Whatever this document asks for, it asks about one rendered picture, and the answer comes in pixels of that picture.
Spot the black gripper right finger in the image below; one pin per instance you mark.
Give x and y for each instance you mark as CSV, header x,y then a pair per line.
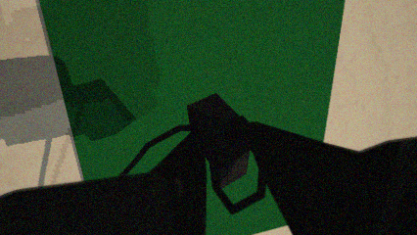
x,y
323,189

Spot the green circuit board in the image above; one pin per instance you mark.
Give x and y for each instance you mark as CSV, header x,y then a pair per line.
x,y
128,69

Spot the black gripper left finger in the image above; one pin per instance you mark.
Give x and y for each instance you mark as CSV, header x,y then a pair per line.
x,y
170,199

